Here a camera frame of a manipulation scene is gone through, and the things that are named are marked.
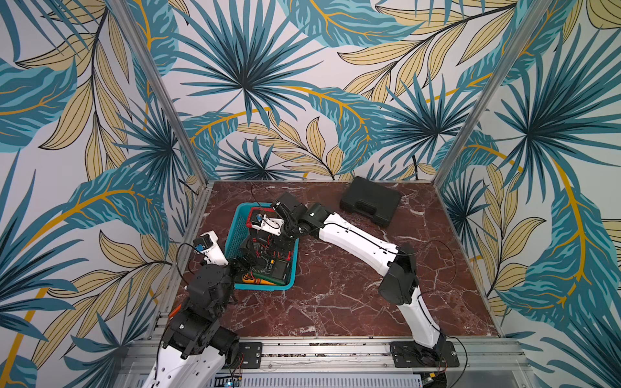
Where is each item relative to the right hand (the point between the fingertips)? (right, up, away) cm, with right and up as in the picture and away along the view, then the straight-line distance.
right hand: (275, 234), depth 82 cm
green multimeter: (+1, -12, -2) cm, 12 cm away
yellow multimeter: (-8, -14, -3) cm, 16 cm away
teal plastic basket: (-17, +1, +10) cm, 20 cm away
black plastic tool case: (+42, +11, +24) cm, 50 cm away
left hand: (-8, -2, -12) cm, 15 cm away
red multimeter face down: (-3, +7, -14) cm, 16 cm away
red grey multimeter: (+1, -3, -10) cm, 11 cm away
